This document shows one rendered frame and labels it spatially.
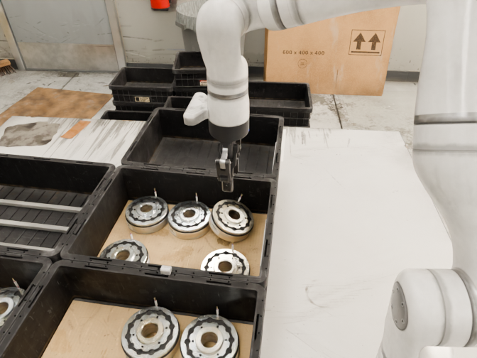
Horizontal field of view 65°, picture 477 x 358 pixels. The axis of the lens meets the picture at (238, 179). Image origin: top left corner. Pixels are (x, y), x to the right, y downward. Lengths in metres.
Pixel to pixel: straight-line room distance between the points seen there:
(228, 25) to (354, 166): 0.90
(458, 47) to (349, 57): 2.96
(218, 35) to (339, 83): 2.89
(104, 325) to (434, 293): 0.57
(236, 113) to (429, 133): 0.31
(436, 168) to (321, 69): 2.96
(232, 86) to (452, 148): 0.34
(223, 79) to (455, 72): 0.33
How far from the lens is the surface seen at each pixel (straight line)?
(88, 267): 0.77
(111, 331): 0.80
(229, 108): 0.64
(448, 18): 0.49
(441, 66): 0.48
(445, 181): 0.48
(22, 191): 1.17
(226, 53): 0.60
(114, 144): 1.50
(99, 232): 0.91
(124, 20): 3.74
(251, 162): 1.12
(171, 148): 1.20
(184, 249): 0.88
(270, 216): 0.80
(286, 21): 0.57
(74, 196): 1.09
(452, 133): 0.47
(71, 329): 0.82
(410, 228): 1.20
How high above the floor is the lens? 1.50
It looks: 39 degrees down
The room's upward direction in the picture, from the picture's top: straight up
